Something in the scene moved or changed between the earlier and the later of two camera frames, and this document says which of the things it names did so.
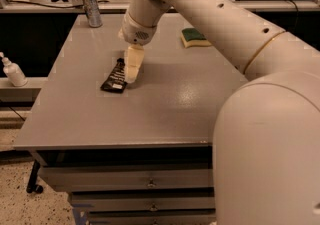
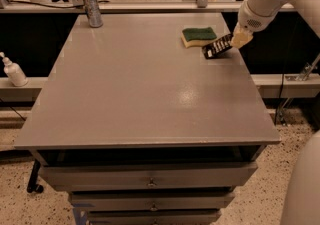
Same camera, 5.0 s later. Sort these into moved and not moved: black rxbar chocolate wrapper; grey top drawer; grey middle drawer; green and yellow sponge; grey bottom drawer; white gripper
Moved: black rxbar chocolate wrapper; white gripper
Not moved: grey top drawer; green and yellow sponge; grey bottom drawer; grey middle drawer
